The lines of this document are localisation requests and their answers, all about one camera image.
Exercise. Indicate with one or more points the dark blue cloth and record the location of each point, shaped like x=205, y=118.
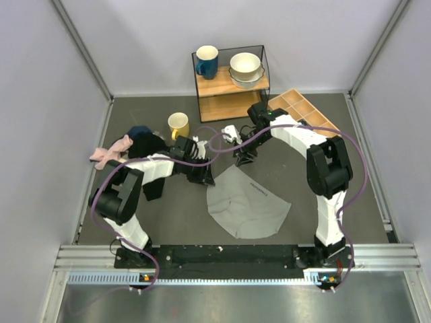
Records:
x=136, y=131

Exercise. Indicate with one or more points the cream bowl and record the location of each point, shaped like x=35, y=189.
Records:
x=245, y=63

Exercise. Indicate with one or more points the wooden compartment tray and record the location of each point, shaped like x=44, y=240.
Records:
x=300, y=109

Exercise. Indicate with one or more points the white scalloped bowl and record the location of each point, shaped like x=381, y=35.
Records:
x=246, y=82

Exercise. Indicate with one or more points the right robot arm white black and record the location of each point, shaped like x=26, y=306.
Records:
x=328, y=171

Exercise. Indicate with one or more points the pink cloth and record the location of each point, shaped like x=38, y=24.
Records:
x=101, y=156

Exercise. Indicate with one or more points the yellow mug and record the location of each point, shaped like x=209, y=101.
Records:
x=179, y=125

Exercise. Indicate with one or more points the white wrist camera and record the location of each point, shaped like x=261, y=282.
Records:
x=199, y=148
x=231, y=134

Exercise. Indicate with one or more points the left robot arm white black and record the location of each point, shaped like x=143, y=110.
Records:
x=117, y=193

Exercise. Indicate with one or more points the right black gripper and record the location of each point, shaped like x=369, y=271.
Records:
x=244, y=157

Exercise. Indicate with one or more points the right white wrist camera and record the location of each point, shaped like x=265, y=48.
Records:
x=231, y=134

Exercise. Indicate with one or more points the grey slotted cable duct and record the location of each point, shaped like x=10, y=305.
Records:
x=143, y=278

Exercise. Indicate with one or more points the black wire wooden shelf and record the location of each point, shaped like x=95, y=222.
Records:
x=220, y=99

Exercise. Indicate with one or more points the black cloth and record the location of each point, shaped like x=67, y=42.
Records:
x=143, y=146

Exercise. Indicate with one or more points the aluminium frame rail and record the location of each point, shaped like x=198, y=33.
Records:
x=373, y=257

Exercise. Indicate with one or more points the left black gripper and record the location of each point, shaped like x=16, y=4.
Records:
x=204, y=175

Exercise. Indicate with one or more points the blue mug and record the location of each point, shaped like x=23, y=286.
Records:
x=207, y=61

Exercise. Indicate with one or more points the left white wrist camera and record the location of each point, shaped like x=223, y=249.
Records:
x=199, y=148

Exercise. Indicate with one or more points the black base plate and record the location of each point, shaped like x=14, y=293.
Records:
x=233, y=261

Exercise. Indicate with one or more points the grey underwear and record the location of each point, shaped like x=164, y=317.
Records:
x=244, y=208

